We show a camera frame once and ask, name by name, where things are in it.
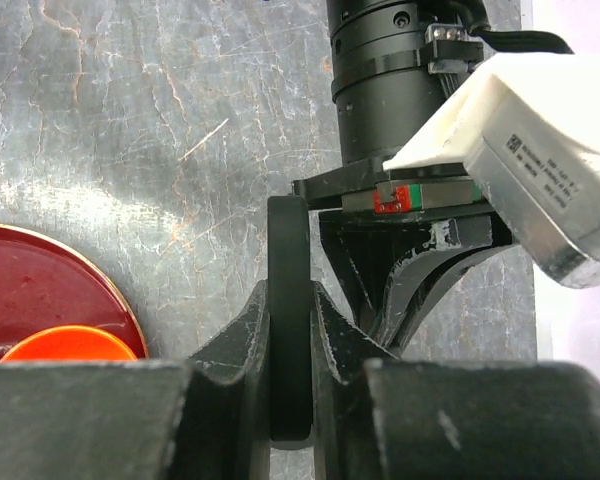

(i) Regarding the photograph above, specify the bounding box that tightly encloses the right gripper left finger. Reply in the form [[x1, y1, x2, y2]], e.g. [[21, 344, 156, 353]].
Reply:
[[0, 283, 270, 479]]

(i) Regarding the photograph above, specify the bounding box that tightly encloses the orange bowl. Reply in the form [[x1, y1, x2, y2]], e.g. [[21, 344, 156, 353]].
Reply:
[[0, 325, 138, 363]]

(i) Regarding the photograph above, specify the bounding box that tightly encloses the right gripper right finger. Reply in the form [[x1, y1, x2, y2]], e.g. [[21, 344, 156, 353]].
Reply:
[[311, 285, 600, 479]]

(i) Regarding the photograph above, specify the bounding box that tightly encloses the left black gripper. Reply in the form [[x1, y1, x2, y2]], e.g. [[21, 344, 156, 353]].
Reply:
[[292, 159, 510, 350]]

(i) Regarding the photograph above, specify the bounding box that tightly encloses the round red tray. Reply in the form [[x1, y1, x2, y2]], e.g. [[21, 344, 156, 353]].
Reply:
[[0, 224, 149, 359]]

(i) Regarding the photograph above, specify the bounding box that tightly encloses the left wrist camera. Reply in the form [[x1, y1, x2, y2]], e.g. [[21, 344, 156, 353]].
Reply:
[[383, 53, 600, 289]]

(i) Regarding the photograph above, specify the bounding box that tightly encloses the black smartphone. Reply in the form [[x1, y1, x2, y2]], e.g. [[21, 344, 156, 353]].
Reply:
[[267, 196, 313, 442]]

